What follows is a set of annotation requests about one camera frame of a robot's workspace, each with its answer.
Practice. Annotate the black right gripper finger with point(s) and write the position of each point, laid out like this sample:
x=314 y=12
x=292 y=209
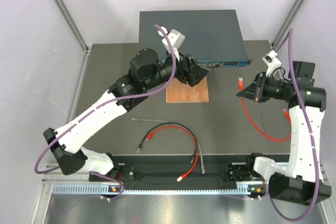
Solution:
x=250 y=89
x=248 y=95

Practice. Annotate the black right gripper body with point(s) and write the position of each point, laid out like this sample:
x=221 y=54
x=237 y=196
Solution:
x=263 y=92

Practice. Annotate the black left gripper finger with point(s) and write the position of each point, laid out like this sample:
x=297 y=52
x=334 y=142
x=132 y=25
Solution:
x=202 y=71
x=197 y=78

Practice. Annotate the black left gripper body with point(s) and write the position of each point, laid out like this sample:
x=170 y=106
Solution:
x=185 y=76

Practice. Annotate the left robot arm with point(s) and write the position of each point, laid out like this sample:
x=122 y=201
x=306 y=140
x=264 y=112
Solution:
x=146 y=72

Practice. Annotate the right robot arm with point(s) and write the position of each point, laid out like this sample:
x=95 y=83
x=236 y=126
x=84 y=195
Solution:
x=295 y=183

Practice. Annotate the wooden board stand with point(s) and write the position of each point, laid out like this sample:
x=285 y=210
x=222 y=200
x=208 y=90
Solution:
x=177 y=92

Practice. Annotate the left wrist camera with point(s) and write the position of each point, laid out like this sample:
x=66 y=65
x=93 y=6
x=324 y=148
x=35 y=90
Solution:
x=172 y=40

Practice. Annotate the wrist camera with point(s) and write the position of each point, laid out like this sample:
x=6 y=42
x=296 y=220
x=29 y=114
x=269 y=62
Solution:
x=172 y=40
x=272 y=62

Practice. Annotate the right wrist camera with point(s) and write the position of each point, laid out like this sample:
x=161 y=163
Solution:
x=272 y=62

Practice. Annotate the teal network switch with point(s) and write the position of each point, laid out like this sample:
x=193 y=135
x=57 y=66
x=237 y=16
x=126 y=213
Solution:
x=212 y=37

